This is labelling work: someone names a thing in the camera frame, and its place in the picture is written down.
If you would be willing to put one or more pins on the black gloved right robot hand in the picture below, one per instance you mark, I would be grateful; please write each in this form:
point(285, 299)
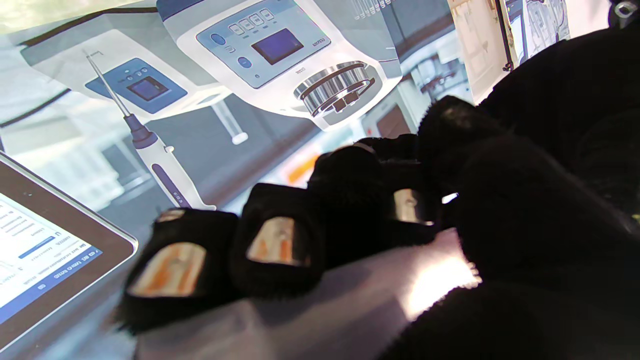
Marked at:
point(525, 240)

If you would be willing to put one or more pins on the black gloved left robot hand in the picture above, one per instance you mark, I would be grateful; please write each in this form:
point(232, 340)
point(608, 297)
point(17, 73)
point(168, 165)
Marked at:
point(575, 85)

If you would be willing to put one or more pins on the printed laboratory backdrop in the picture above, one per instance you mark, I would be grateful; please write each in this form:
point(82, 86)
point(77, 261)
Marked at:
point(225, 100)

